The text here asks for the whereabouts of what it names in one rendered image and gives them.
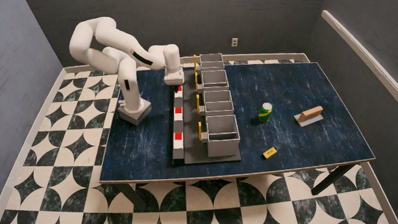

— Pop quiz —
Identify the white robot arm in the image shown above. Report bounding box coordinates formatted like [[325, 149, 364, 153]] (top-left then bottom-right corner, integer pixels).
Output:
[[70, 17, 183, 114]]

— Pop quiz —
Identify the green drink can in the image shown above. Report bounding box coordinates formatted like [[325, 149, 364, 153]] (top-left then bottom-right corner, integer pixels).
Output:
[[258, 103, 272, 122]]

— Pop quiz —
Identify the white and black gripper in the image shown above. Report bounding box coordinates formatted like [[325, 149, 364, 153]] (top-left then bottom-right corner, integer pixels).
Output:
[[165, 68, 185, 93]]

